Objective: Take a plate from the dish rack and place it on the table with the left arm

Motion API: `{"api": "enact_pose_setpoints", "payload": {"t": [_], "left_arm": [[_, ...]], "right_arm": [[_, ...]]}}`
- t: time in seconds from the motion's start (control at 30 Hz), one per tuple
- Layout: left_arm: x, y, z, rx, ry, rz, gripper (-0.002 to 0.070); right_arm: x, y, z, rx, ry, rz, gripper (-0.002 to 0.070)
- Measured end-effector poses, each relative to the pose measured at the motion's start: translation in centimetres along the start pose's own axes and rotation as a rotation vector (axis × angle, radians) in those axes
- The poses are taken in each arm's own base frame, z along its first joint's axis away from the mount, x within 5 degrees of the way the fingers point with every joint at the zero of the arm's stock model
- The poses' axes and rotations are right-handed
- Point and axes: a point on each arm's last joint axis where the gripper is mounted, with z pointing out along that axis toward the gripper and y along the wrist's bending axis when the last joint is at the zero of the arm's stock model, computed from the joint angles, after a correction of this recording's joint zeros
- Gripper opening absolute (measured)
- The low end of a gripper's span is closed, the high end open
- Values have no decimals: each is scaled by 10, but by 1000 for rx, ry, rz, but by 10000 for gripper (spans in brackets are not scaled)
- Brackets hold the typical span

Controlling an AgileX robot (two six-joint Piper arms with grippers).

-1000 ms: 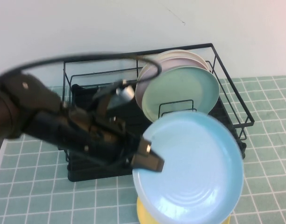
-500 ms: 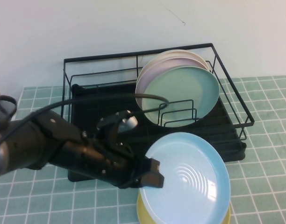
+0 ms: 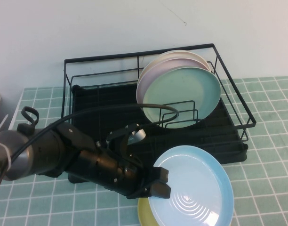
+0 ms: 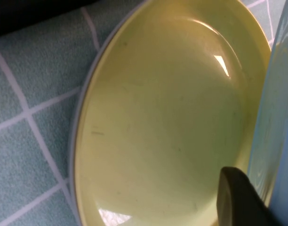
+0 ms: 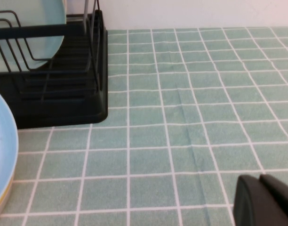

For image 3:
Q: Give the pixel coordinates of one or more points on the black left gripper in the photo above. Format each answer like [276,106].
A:
[111,164]

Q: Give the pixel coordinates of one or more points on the light blue plate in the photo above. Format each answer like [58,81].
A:
[200,179]

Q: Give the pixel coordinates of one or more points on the bright yellow plate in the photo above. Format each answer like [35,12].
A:
[145,212]

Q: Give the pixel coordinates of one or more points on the green plate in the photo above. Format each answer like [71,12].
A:
[186,94]

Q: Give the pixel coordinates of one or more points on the pink plate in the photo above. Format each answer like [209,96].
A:
[167,64]

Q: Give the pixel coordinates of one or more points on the cream white plate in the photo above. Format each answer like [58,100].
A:
[181,53]

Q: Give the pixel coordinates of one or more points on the black plastic drip tray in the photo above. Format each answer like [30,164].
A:
[106,99]

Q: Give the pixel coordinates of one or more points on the green checked tablecloth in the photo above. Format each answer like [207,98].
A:
[40,207]

